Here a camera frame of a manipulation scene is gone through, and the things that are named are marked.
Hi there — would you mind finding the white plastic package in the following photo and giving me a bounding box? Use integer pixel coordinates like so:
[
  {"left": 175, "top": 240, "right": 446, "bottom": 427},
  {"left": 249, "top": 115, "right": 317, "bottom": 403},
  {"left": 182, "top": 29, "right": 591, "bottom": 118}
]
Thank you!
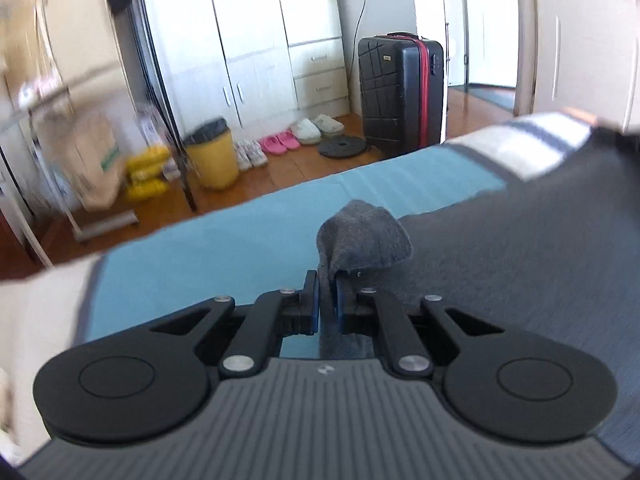
[{"left": 136, "top": 104, "right": 173, "bottom": 163}]

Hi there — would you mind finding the yellow trash bin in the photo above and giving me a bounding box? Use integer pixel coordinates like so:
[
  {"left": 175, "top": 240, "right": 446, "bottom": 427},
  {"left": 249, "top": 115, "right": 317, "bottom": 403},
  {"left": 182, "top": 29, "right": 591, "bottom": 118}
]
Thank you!
[{"left": 182, "top": 117, "right": 240, "bottom": 191}]

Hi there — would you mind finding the beige clog slipper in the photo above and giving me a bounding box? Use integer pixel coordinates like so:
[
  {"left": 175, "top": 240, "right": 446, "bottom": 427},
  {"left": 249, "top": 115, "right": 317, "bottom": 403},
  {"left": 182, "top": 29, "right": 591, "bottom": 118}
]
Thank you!
[
  {"left": 290, "top": 119, "right": 322, "bottom": 146},
  {"left": 310, "top": 114, "right": 345, "bottom": 139}
]

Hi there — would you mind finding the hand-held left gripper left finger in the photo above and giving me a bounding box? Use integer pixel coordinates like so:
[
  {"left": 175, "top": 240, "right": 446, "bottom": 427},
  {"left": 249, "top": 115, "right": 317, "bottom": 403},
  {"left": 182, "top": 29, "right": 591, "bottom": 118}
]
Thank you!
[{"left": 150, "top": 270, "right": 321, "bottom": 378}]

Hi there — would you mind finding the yellow plastic bag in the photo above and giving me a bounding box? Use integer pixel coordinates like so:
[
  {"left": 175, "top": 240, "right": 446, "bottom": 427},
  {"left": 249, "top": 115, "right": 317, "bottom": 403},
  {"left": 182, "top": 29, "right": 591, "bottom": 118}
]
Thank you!
[{"left": 125, "top": 145, "right": 171, "bottom": 202}]

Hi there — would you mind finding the teal cream striped bed blanket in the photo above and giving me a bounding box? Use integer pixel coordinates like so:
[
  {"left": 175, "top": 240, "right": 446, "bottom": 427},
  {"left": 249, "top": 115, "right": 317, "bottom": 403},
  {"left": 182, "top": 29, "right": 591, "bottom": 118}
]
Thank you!
[{"left": 0, "top": 110, "right": 601, "bottom": 461}]

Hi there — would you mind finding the white door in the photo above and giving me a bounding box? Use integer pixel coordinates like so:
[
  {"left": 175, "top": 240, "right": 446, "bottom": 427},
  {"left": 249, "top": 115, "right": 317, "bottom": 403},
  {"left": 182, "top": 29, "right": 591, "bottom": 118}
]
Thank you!
[{"left": 530, "top": 0, "right": 640, "bottom": 133}]

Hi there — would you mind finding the black suitcase with red stripe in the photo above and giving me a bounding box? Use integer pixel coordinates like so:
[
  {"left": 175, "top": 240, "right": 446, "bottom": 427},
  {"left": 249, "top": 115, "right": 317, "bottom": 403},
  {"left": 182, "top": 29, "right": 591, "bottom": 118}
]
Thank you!
[{"left": 357, "top": 32, "right": 445, "bottom": 158}]

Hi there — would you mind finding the grey knit garment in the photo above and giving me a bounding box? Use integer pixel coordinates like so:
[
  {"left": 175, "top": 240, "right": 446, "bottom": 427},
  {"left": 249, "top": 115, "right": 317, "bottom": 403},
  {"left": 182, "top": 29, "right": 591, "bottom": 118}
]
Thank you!
[{"left": 316, "top": 127, "right": 640, "bottom": 451}]

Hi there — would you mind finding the dark doormat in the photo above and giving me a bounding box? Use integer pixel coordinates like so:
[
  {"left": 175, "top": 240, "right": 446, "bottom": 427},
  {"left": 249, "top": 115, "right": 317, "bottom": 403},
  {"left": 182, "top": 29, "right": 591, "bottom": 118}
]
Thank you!
[{"left": 467, "top": 87, "right": 516, "bottom": 112}]

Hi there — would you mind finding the white wardrobe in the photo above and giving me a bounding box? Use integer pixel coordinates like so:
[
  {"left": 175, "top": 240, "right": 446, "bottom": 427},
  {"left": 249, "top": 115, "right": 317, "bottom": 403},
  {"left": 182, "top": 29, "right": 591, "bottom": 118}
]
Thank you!
[{"left": 137, "top": 0, "right": 351, "bottom": 128}]

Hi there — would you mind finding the black weight plate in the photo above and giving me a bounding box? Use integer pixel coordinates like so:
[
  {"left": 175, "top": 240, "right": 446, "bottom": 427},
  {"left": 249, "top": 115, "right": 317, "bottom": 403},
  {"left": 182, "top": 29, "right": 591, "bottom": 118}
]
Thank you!
[{"left": 318, "top": 135, "right": 371, "bottom": 160}]

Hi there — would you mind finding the white side table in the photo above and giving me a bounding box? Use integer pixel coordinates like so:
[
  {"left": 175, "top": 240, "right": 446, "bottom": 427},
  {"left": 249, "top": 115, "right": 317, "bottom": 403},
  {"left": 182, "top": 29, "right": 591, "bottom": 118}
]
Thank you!
[{"left": 0, "top": 62, "right": 141, "bottom": 268}]

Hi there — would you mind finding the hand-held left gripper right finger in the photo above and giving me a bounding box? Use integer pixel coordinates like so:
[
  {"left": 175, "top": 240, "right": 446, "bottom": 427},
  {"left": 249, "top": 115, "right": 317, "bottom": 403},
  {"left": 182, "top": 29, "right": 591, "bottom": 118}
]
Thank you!
[{"left": 334, "top": 272, "right": 503, "bottom": 378}]

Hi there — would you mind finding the brown paper bag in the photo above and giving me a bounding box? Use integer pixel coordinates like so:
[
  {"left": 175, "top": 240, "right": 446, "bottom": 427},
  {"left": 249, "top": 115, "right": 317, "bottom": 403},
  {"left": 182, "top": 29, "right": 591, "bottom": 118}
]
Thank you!
[{"left": 42, "top": 110, "right": 124, "bottom": 212}]

